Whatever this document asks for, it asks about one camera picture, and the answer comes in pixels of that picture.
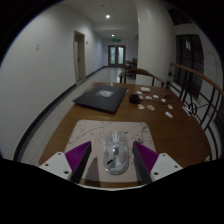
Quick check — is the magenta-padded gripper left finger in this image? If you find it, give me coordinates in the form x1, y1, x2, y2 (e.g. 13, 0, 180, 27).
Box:
39, 140, 93, 184

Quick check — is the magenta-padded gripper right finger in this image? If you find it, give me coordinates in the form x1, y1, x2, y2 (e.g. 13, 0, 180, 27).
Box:
132, 140, 184, 185

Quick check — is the white marble-print mouse pad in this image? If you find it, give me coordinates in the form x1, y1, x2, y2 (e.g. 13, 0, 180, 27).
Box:
63, 119, 157, 183

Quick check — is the small black box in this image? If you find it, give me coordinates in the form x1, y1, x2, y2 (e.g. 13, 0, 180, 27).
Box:
128, 93, 141, 104

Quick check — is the black closed laptop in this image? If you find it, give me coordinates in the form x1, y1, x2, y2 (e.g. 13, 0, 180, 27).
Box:
72, 84, 129, 114

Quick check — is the wood-topped black metal railing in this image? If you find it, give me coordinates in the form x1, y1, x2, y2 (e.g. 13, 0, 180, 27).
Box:
168, 62, 224, 161

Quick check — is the wooden armchair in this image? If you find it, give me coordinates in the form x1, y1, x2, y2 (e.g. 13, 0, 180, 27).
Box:
118, 67, 167, 88

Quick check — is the tall dark window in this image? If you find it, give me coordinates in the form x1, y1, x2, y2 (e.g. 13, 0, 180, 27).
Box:
173, 33, 205, 99

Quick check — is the distant wooden furniture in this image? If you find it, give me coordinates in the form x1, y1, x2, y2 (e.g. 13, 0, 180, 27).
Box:
124, 59, 138, 70

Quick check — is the brown-framed side door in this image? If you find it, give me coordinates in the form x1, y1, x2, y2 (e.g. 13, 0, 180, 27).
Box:
73, 30, 87, 83

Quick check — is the glazed double door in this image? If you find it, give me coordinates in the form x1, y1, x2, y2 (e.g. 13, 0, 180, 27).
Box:
107, 45, 127, 67

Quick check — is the dark transom window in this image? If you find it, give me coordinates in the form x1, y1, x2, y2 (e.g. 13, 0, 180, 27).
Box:
168, 7, 188, 26

